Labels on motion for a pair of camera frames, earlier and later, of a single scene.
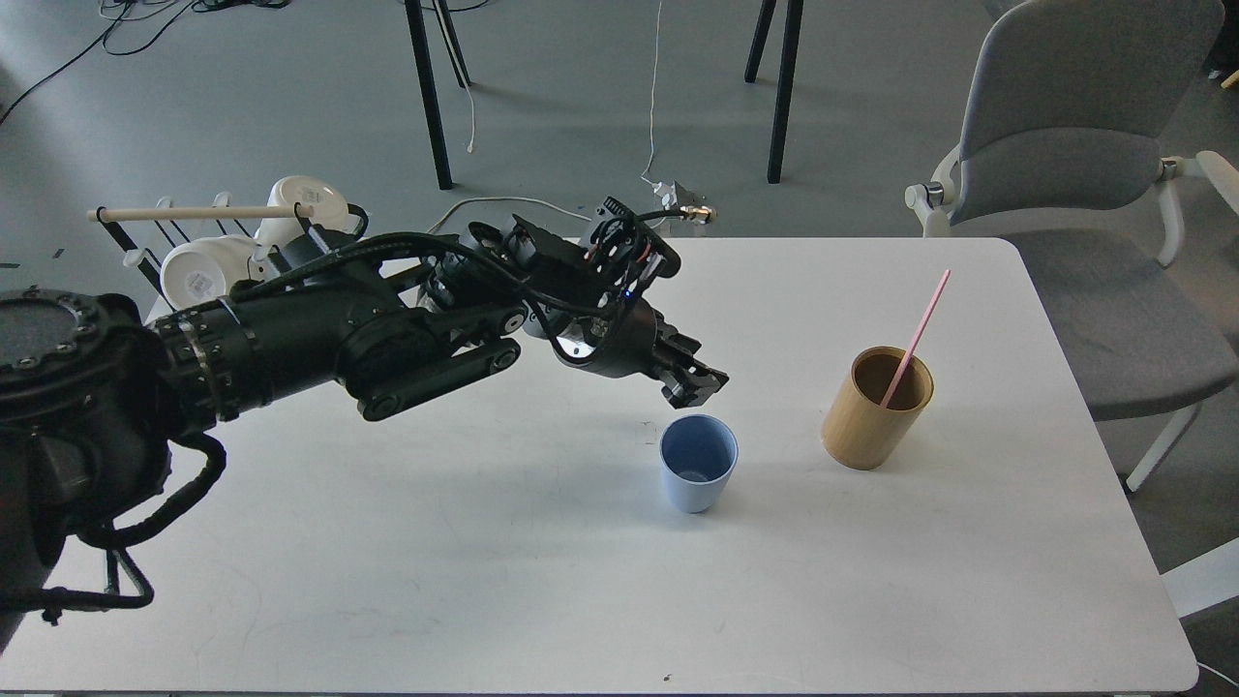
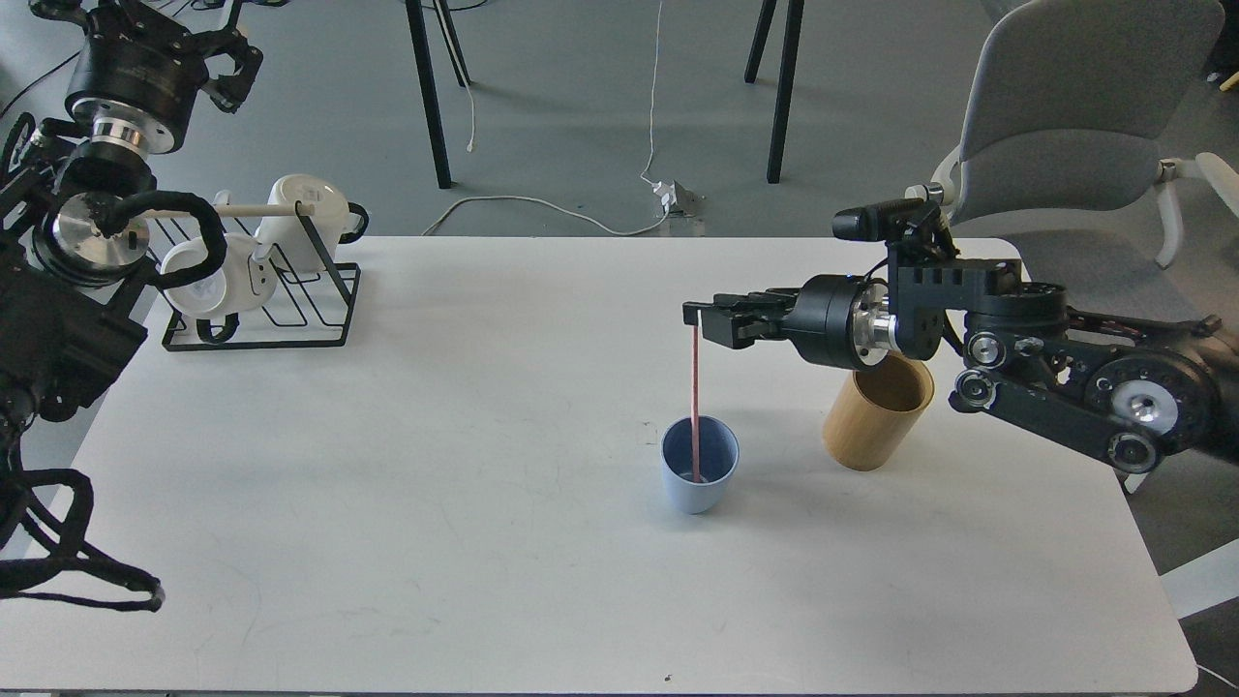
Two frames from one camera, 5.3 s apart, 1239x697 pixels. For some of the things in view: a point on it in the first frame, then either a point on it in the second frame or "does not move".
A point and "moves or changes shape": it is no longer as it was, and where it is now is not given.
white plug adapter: x=673 y=195 does not move
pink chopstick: x=916 y=339 moves or changes shape
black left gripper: x=628 y=337 → x=138 y=78
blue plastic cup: x=697 y=453 does not move
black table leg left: x=414 y=11 does not move
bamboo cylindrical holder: x=874 y=419 does not move
